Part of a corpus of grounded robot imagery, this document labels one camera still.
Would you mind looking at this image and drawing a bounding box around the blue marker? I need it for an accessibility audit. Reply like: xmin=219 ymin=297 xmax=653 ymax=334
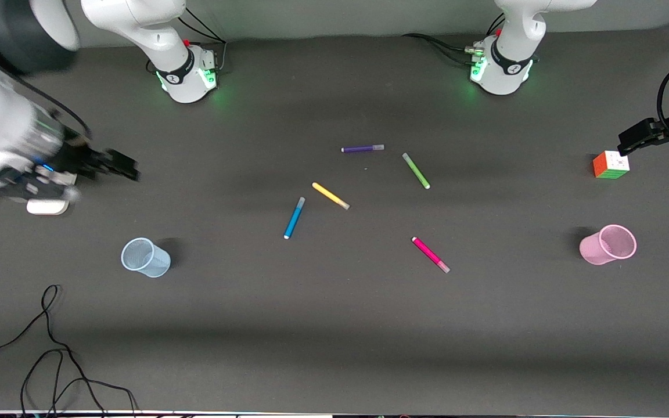
xmin=283 ymin=197 xmax=306 ymax=240

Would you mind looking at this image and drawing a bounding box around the pink marker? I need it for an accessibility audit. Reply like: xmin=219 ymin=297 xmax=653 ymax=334
xmin=411 ymin=236 xmax=451 ymax=273

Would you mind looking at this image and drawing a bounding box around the colourful puzzle cube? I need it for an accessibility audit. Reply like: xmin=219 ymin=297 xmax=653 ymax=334
xmin=593 ymin=150 xmax=630 ymax=179

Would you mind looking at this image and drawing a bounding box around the white flat rectangular pad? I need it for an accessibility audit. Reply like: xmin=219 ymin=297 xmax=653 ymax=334
xmin=26 ymin=197 xmax=71 ymax=216

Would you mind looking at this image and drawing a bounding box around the blue mesh cup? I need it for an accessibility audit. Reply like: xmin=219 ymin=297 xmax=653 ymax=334
xmin=121 ymin=237 xmax=171 ymax=278

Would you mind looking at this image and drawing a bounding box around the pink mesh cup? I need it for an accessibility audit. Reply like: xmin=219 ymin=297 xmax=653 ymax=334
xmin=579 ymin=224 xmax=638 ymax=266

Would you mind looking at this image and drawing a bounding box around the yellow marker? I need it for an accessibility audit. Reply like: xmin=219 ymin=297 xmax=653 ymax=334
xmin=312 ymin=182 xmax=350 ymax=210

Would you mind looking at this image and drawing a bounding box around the green marker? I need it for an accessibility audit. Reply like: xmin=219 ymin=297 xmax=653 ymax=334
xmin=402 ymin=153 xmax=431 ymax=190

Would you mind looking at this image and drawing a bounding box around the black right arm base cable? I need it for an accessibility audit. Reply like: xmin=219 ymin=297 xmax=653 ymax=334
xmin=177 ymin=8 xmax=228 ymax=73

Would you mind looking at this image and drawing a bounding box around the thin black loose cable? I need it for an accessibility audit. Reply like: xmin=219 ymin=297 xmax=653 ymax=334
xmin=19 ymin=348 xmax=106 ymax=418
xmin=0 ymin=284 xmax=139 ymax=418

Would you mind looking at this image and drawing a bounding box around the thick black base cable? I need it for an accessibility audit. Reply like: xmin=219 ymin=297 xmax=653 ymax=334
xmin=401 ymin=33 xmax=483 ymax=66

